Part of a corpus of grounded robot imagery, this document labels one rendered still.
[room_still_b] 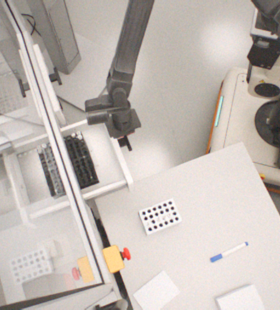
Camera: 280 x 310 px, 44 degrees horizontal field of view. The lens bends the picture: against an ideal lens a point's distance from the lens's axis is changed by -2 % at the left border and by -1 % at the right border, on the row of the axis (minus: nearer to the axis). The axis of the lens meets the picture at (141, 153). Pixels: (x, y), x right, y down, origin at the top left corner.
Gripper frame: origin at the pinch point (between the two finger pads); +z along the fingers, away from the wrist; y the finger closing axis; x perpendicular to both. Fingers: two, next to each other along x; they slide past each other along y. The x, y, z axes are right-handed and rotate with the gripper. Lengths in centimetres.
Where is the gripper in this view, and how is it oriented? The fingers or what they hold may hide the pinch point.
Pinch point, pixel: (123, 134)
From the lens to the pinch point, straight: 114.3
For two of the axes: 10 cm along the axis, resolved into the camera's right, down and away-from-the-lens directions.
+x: 3.6, 8.8, -3.2
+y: -9.3, 3.4, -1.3
